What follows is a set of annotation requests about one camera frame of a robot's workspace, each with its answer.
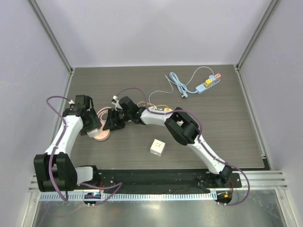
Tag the pink plug adapter on strip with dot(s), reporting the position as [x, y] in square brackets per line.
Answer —
[217, 77]

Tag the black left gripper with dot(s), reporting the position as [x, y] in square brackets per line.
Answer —
[95, 124]

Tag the yellow plug adapter on strip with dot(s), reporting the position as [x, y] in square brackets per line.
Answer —
[208, 82]

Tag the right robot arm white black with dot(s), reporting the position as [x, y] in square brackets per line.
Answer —
[180, 124]

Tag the right aluminium frame post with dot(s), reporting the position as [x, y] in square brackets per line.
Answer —
[273, 4]

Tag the light blue power strip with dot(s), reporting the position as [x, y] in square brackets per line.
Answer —
[201, 88]

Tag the aluminium frame rail front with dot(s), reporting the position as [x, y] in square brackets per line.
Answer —
[259, 180]

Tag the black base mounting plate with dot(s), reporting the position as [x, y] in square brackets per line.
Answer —
[164, 182]

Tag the left aluminium frame post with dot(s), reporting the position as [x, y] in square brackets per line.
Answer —
[42, 20]

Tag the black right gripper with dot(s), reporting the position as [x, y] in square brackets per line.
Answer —
[117, 117]

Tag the aluminium frame post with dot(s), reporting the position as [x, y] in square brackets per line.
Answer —
[42, 20]
[273, 4]

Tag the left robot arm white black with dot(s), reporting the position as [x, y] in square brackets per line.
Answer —
[54, 168]

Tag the white slotted cable duct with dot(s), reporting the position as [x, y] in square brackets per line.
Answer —
[93, 196]

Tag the white cube socket tiger sticker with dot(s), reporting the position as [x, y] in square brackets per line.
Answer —
[93, 133]

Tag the yellow orange plug adapter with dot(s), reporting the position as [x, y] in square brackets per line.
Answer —
[167, 109]

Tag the white cube socket plain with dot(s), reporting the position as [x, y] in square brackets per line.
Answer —
[157, 147]

